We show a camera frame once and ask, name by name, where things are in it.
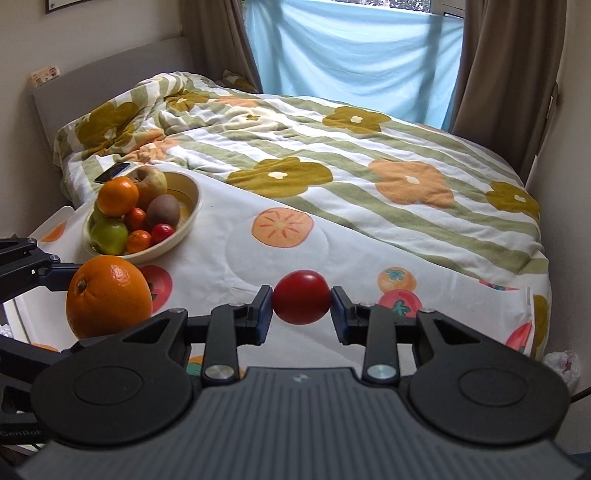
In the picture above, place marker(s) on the white fruit-print quilt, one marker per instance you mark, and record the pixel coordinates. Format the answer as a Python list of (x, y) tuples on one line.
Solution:
[(240, 277)]

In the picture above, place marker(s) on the white plastic bag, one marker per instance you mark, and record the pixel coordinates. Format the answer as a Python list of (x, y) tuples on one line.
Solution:
[(561, 364)]

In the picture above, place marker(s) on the white bedside tray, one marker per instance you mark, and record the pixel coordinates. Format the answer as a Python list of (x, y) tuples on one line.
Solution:
[(51, 221)]

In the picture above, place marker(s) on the window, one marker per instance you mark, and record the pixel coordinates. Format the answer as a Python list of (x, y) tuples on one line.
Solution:
[(411, 4)]

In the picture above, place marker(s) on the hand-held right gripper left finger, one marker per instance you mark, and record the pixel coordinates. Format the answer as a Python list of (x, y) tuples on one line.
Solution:
[(264, 318)]

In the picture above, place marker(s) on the yellowish apple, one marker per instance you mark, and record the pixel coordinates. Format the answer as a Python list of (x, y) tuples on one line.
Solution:
[(152, 184)]

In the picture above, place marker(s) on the green apple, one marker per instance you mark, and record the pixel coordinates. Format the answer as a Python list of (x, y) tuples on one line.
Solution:
[(97, 215), (109, 236)]

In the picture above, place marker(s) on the brown curtain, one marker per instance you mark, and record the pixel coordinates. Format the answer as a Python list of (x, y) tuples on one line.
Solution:
[(217, 37), (503, 69)]

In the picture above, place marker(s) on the black phone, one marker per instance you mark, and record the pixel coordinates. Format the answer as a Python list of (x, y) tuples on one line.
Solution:
[(113, 173)]

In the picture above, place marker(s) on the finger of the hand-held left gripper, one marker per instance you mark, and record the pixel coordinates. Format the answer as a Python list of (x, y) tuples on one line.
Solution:
[(46, 274), (27, 353)]

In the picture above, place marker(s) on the light blue window cloth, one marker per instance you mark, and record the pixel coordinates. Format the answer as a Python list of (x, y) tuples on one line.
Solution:
[(351, 60)]

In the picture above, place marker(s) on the cream oval bowl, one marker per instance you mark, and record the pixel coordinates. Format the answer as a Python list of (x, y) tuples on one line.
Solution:
[(187, 203)]

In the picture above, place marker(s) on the grey headboard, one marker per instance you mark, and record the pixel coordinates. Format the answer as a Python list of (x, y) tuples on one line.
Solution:
[(115, 69)]

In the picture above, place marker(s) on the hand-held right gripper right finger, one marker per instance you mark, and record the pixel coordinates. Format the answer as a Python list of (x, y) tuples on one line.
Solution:
[(339, 318)]

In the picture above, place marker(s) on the small mandarin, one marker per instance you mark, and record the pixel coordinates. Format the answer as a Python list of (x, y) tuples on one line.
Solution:
[(138, 241), (137, 219)]

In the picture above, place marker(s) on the large orange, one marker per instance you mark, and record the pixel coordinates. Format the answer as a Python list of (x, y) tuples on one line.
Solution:
[(108, 300), (117, 196)]

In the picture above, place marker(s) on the brown kiwi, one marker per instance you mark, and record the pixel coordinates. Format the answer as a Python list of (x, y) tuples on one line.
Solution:
[(164, 211)]

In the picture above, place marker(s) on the striped floral blanket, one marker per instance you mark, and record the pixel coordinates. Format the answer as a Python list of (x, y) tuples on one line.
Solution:
[(369, 138)]

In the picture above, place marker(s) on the framed wall picture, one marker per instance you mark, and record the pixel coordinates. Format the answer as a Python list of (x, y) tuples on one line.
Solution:
[(115, 4)]

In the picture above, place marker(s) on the red tomato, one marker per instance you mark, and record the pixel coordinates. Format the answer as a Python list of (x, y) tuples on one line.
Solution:
[(301, 297), (162, 233)]

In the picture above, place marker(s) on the patterned pillow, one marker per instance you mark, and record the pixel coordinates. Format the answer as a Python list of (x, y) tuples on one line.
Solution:
[(235, 82)]

